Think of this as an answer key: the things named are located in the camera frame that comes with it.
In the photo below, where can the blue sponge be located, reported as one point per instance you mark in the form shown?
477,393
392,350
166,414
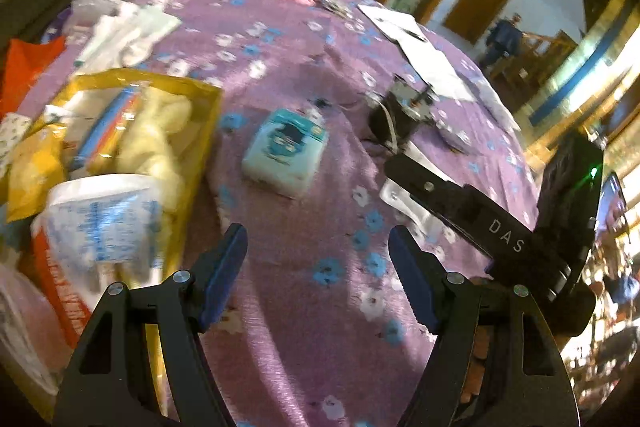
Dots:
97,151

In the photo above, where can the purple floral tablecloth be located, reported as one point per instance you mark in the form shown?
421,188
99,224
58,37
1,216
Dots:
318,331

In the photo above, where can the person in dark jacket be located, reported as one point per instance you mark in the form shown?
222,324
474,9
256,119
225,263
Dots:
504,39

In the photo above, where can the white red plastic bag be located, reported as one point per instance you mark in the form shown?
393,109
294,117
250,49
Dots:
71,310

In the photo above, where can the black pen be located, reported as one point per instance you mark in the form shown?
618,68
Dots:
414,34

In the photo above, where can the yellow plush towel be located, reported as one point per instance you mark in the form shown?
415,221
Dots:
146,147

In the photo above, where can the orange red shopping bag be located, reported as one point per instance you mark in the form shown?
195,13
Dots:
25,62

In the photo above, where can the white printed pouch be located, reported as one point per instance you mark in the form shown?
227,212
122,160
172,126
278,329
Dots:
398,198

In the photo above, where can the white paper sheets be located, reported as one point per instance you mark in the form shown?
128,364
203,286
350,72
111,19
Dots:
430,64

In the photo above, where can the yellow snack packet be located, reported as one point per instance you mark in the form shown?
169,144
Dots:
36,167

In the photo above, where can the white gloves pile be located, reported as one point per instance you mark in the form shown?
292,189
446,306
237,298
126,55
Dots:
126,39

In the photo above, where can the teal tissue pack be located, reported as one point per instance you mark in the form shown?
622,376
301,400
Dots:
286,151

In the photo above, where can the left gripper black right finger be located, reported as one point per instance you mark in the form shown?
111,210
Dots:
525,382

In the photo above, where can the white blue wipes pack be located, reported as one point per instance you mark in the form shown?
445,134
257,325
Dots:
99,221

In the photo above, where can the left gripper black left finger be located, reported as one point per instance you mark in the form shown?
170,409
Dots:
109,381

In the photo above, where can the patterned small carton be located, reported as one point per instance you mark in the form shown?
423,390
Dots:
12,131

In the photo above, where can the black electric motor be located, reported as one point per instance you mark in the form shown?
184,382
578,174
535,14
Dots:
395,116

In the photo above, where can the smartphone on stand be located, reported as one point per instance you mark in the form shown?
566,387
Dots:
611,216

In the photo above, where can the yellow edged white box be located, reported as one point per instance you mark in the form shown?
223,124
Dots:
34,353

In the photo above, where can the white crumpled tissue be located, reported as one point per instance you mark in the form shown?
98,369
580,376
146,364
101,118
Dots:
492,102

